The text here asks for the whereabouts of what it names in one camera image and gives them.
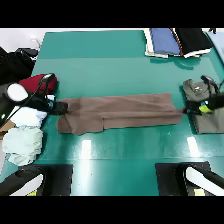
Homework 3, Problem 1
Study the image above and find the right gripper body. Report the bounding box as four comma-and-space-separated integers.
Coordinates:
184, 99, 213, 116

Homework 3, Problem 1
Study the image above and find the pale green garment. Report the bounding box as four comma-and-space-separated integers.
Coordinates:
1, 125, 45, 167

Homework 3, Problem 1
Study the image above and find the brown garment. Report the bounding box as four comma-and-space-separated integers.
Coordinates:
56, 92, 185, 136

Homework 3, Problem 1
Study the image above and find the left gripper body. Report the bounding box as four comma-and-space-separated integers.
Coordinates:
49, 101, 70, 116

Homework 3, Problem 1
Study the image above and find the grey garment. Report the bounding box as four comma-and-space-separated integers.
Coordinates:
182, 78, 224, 135

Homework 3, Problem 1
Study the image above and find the pale blue garment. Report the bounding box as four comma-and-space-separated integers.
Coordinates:
212, 31, 224, 58

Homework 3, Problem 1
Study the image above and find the red garment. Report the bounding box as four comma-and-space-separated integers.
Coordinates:
18, 73, 59, 96

